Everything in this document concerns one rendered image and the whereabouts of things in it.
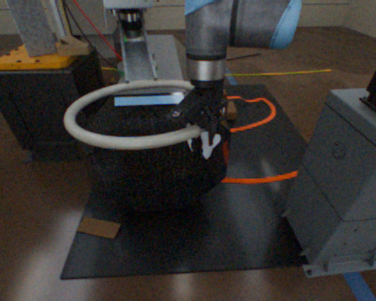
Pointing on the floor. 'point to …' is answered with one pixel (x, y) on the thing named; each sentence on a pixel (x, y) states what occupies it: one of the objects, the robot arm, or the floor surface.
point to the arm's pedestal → (343, 189)
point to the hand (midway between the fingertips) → (198, 151)
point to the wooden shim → (98, 227)
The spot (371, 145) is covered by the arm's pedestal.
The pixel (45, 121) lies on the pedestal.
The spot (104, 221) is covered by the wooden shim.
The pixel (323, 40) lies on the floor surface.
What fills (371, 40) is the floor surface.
